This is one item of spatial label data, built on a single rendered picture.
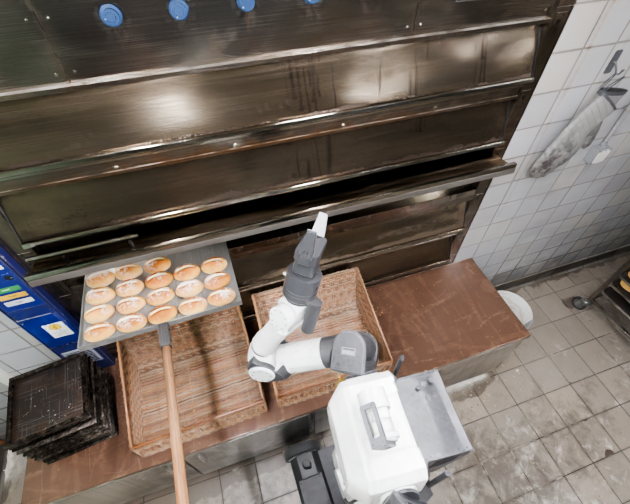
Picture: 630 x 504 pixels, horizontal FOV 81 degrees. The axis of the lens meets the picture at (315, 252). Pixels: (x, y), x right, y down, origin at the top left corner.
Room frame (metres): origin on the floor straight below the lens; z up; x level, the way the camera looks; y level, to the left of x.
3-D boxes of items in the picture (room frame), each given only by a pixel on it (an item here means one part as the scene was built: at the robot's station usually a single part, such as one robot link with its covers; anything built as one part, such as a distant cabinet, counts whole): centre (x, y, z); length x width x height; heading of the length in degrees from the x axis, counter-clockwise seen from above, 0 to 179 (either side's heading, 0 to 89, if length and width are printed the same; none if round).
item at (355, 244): (1.07, 0.08, 1.02); 1.79 x 0.11 x 0.19; 108
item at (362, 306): (0.82, -0.03, 0.72); 0.56 x 0.49 x 0.28; 108
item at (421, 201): (1.09, 0.09, 1.16); 1.80 x 0.06 x 0.04; 108
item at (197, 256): (0.79, 0.59, 1.19); 0.55 x 0.36 x 0.03; 110
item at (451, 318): (0.76, 0.10, 0.29); 2.42 x 0.56 x 0.58; 108
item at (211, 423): (0.63, 0.55, 0.72); 0.56 x 0.49 x 0.28; 110
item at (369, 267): (1.07, 0.08, 0.76); 1.79 x 0.11 x 0.19; 108
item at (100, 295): (0.73, 0.79, 1.21); 0.10 x 0.07 x 0.05; 107
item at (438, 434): (0.25, -0.20, 1.27); 0.34 x 0.30 x 0.36; 13
